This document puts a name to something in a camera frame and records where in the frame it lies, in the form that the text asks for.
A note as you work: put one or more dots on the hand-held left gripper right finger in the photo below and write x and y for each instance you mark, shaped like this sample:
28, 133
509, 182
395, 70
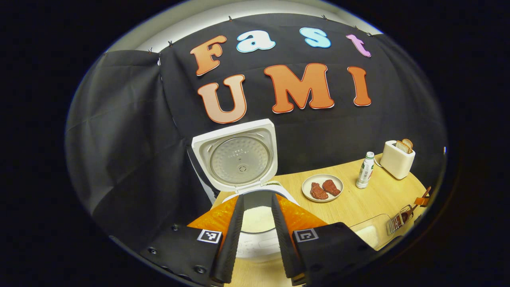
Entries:
283, 247

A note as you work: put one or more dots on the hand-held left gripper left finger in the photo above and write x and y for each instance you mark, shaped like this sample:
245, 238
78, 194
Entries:
233, 247

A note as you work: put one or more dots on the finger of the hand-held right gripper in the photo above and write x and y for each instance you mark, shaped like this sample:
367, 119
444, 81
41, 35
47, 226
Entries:
422, 200

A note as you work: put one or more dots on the white rice heap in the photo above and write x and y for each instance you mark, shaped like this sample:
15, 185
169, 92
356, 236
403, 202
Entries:
257, 219
370, 237

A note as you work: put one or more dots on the white rice cooker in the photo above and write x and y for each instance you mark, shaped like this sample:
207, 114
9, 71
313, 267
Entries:
239, 159

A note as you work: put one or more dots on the cream toaster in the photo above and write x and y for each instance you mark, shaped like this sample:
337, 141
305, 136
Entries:
396, 163

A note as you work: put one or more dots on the clear plastic container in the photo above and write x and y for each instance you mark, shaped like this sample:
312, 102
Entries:
370, 221

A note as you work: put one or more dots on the toast bread slice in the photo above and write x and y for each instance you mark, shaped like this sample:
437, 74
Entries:
402, 146
408, 142

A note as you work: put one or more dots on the white bottle green label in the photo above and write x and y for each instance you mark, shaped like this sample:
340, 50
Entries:
364, 171

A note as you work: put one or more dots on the red meat piece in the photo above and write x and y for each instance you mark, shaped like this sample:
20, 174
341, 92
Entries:
331, 187
318, 191

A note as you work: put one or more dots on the white round plate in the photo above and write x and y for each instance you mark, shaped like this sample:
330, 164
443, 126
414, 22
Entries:
318, 178

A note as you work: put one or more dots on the row of cloth clips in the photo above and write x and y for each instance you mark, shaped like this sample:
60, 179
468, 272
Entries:
230, 18

